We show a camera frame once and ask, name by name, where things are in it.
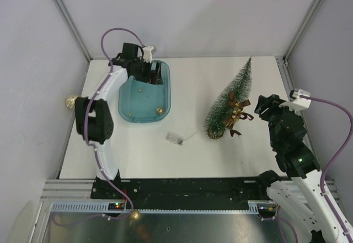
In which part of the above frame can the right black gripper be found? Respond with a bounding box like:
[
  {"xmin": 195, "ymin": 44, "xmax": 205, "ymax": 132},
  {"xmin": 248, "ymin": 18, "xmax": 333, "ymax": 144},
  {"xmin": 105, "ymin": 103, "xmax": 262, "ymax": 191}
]
[{"xmin": 253, "ymin": 93, "xmax": 297, "ymax": 148}]

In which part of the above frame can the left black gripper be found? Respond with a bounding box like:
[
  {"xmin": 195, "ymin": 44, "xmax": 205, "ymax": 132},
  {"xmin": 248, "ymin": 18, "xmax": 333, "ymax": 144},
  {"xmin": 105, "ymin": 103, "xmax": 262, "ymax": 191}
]
[{"xmin": 131, "ymin": 58, "xmax": 163, "ymax": 86}]

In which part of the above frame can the brown ribbon pile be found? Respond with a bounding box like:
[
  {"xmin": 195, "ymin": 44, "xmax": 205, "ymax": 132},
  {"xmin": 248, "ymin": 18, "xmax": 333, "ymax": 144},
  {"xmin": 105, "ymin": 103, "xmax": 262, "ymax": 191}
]
[{"xmin": 222, "ymin": 91, "xmax": 254, "ymax": 137}]

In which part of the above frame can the small green christmas tree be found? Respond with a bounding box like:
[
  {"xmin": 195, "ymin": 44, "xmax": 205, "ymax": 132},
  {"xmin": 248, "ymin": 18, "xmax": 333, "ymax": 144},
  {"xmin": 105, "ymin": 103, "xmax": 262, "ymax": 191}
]
[{"xmin": 204, "ymin": 57, "xmax": 254, "ymax": 140}]

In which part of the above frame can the clear light string battery box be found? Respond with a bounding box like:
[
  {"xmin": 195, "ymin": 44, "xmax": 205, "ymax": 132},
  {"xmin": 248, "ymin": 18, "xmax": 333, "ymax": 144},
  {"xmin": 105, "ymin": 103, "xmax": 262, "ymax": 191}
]
[{"xmin": 166, "ymin": 133, "xmax": 184, "ymax": 146}]

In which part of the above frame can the white gold striped bauble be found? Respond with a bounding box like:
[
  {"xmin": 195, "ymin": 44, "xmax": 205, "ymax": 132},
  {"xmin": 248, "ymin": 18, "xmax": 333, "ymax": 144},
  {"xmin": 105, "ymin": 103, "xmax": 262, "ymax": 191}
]
[{"xmin": 65, "ymin": 95, "xmax": 78, "ymax": 109}]

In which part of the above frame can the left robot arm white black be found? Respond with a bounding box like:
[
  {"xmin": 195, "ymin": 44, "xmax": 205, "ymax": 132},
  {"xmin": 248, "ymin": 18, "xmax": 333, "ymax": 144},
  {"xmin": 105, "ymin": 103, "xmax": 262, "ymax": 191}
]
[{"xmin": 74, "ymin": 43, "xmax": 164, "ymax": 199}]

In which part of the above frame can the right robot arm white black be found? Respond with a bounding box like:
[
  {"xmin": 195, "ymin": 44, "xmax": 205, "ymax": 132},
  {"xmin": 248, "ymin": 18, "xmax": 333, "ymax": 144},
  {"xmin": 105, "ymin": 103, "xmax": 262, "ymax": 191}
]
[{"xmin": 254, "ymin": 89, "xmax": 352, "ymax": 242}]

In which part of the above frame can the blue plastic tray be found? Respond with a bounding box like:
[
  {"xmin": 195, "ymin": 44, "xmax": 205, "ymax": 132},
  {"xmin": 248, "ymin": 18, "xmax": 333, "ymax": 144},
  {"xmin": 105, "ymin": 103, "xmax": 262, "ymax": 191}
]
[{"xmin": 117, "ymin": 60, "xmax": 171, "ymax": 123}]

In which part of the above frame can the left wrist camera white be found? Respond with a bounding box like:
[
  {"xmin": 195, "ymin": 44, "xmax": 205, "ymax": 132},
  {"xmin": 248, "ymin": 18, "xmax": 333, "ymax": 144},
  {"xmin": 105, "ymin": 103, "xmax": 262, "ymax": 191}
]
[{"xmin": 142, "ymin": 45, "xmax": 157, "ymax": 63}]

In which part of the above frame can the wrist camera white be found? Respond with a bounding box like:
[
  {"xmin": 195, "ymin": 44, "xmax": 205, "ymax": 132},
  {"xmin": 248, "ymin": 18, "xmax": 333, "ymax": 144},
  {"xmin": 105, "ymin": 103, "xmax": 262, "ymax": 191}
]
[
  {"xmin": 142, "ymin": 45, "xmax": 157, "ymax": 63},
  {"xmin": 279, "ymin": 89, "xmax": 311, "ymax": 112}
]

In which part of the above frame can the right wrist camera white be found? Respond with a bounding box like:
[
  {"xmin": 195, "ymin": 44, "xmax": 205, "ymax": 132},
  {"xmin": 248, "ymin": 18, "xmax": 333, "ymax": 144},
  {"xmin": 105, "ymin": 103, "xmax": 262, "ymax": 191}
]
[{"xmin": 279, "ymin": 89, "xmax": 311, "ymax": 112}]

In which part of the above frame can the right aluminium frame post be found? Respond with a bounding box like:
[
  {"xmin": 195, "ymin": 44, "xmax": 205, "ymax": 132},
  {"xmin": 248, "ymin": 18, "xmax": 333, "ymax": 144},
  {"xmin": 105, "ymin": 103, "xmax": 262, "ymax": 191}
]
[{"xmin": 282, "ymin": 0, "xmax": 325, "ymax": 63}]

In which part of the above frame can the aluminium frame post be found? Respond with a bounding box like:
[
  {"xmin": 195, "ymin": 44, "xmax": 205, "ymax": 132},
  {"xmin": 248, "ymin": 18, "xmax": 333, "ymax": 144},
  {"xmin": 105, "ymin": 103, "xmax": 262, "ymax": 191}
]
[
  {"xmin": 282, "ymin": 0, "xmax": 325, "ymax": 63},
  {"xmin": 52, "ymin": 0, "xmax": 92, "ymax": 62}
]

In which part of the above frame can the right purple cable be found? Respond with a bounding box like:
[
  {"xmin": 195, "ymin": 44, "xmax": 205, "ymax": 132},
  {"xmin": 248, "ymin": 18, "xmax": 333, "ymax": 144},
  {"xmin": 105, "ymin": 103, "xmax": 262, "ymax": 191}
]
[{"xmin": 277, "ymin": 95, "xmax": 353, "ymax": 243}]

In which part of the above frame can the purple cable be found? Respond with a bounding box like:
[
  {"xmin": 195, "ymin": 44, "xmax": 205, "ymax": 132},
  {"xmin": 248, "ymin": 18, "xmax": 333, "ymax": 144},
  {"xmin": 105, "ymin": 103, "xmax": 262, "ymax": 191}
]
[
  {"xmin": 277, "ymin": 95, "xmax": 353, "ymax": 243},
  {"xmin": 52, "ymin": 28, "xmax": 147, "ymax": 226}
]

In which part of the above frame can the left aluminium frame post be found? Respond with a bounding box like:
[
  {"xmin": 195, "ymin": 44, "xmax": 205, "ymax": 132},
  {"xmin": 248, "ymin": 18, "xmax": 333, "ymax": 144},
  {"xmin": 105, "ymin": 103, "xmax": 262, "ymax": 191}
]
[{"xmin": 52, "ymin": 0, "xmax": 92, "ymax": 62}]

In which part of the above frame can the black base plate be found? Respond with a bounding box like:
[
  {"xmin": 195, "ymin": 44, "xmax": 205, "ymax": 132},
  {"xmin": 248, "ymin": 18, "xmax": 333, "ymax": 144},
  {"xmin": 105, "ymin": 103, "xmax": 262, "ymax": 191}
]
[{"xmin": 90, "ymin": 177, "xmax": 268, "ymax": 201}]

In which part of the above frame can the grey cable duct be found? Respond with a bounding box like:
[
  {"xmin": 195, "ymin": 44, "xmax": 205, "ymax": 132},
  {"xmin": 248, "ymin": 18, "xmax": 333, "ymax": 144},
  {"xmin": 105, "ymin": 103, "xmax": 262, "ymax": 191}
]
[{"xmin": 49, "ymin": 200, "xmax": 261, "ymax": 215}]

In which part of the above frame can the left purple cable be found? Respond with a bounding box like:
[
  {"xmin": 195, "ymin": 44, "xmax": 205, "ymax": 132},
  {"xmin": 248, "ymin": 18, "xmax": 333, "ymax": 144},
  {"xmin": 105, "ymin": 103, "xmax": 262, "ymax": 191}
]
[{"xmin": 52, "ymin": 28, "xmax": 147, "ymax": 226}]

